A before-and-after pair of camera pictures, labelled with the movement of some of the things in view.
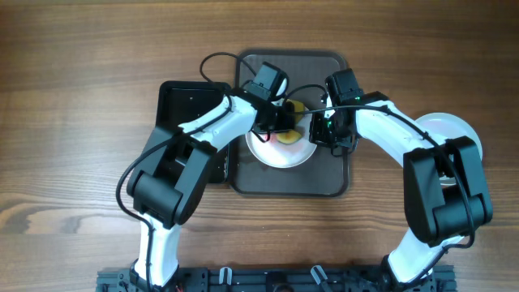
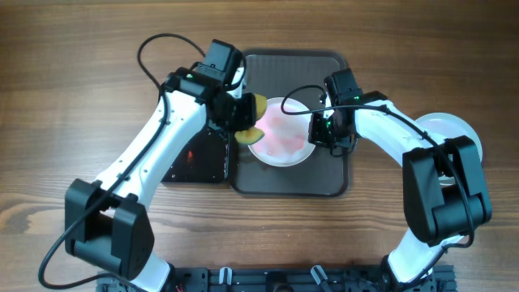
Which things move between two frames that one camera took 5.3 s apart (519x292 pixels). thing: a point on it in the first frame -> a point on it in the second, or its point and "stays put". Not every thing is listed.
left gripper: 288,122 -> 247,118
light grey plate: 448,126 stays put
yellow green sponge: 293,135 -> 253,135
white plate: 276,154 stays put
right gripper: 317,135 stays put
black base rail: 279,279 stays put
